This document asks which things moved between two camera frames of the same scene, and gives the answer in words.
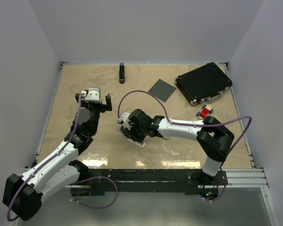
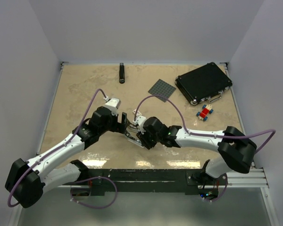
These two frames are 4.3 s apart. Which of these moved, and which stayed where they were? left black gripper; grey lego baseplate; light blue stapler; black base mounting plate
Moved: left black gripper
Stayed: grey lego baseplate; light blue stapler; black base mounting plate
